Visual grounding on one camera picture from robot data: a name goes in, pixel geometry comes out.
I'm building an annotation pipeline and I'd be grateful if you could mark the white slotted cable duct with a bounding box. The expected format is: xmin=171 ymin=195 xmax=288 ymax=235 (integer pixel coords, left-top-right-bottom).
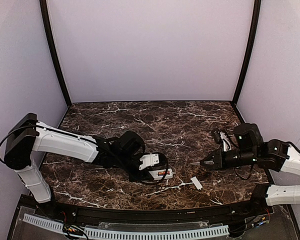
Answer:
xmin=84 ymin=225 xmax=230 ymax=240
xmin=22 ymin=213 xmax=63 ymax=234

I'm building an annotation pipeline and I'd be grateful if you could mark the black frame post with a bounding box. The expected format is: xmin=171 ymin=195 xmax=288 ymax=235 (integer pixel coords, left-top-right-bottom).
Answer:
xmin=39 ymin=0 xmax=72 ymax=108
xmin=231 ymin=0 xmax=262 ymax=108

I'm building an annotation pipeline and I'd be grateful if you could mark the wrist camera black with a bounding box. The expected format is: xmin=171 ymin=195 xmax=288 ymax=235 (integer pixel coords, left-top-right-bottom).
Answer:
xmin=138 ymin=152 xmax=168 ymax=171
xmin=211 ymin=128 xmax=234 ymax=152

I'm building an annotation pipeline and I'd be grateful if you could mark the right black frame post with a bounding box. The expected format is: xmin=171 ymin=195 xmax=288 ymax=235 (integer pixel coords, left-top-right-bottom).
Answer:
xmin=231 ymin=0 xmax=262 ymax=108

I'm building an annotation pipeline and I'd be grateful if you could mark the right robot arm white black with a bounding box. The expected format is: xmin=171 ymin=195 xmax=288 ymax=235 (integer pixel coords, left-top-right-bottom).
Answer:
xmin=199 ymin=123 xmax=300 ymax=208

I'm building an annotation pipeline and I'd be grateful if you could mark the black front rail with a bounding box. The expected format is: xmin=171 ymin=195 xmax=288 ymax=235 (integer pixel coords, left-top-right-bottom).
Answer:
xmin=28 ymin=200 xmax=272 ymax=226

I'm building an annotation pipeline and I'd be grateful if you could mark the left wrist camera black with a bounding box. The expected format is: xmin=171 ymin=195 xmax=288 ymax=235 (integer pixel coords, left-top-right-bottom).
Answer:
xmin=138 ymin=152 xmax=168 ymax=171

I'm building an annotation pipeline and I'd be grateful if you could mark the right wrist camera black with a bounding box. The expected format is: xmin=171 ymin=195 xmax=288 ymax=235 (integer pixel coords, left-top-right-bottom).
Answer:
xmin=211 ymin=128 xmax=234 ymax=152

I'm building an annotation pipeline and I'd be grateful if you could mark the small circuit board with wires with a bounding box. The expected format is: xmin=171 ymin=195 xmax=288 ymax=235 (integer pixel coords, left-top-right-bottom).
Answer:
xmin=61 ymin=223 xmax=86 ymax=238

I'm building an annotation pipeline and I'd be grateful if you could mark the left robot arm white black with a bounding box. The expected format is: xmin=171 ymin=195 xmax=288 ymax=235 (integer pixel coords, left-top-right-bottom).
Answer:
xmin=0 ymin=113 xmax=159 ymax=204

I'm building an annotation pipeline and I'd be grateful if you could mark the white battery cover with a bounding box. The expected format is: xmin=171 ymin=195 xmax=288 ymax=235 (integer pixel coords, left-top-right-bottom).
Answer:
xmin=190 ymin=176 xmax=203 ymax=190

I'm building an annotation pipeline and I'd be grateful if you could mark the right circuit board with wires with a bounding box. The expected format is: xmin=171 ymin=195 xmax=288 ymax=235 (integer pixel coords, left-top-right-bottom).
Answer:
xmin=245 ymin=216 xmax=271 ymax=229

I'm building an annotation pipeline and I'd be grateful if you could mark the clear plastic screwdriver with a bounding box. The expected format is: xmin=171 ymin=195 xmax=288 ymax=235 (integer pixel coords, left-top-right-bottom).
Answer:
xmin=190 ymin=161 xmax=214 ymax=166

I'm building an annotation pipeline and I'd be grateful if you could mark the left black frame post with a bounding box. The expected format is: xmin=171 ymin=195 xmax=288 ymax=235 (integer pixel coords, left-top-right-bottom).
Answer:
xmin=39 ymin=0 xmax=72 ymax=108

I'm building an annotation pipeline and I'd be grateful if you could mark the centre white slotted cable duct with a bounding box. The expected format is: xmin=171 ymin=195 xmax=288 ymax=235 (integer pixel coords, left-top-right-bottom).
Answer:
xmin=84 ymin=225 xmax=230 ymax=240

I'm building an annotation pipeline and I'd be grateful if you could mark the white remote control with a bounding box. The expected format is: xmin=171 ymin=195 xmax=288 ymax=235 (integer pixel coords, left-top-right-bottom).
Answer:
xmin=149 ymin=168 xmax=173 ymax=181

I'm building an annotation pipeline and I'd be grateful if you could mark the left white slotted cable duct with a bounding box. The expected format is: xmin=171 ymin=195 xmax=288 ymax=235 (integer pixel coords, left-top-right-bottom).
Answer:
xmin=22 ymin=213 xmax=63 ymax=234

